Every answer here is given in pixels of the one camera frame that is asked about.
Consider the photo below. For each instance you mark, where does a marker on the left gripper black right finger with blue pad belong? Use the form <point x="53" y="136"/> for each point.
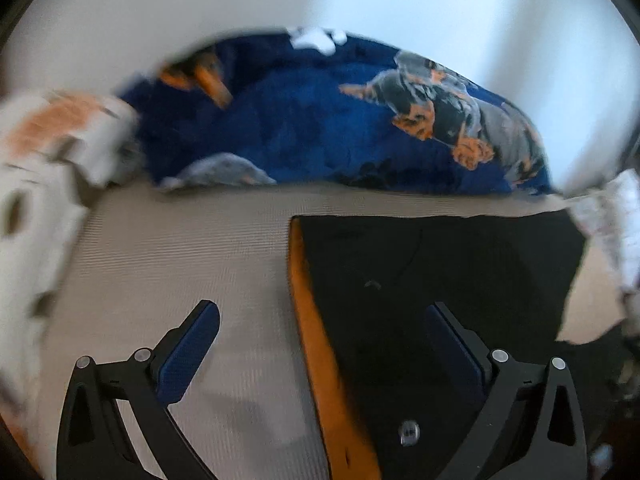
<point x="529" y="423"/>

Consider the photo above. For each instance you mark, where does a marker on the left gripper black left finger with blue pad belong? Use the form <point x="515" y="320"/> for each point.
<point x="93" y="442"/>

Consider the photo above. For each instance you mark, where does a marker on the black pants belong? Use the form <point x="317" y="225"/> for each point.
<point x="534" y="286"/>

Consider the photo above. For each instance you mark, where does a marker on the beige bed mattress cover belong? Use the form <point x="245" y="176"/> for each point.
<point x="146" y="259"/>

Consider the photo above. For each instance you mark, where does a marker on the white dotted crumpled sheet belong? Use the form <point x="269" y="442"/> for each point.
<point x="610" y="216"/>

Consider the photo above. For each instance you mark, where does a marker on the white floral folded quilt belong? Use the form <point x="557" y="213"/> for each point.
<point x="59" y="150"/>

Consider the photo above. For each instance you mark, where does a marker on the navy dog print blanket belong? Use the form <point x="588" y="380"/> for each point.
<point x="312" y="105"/>

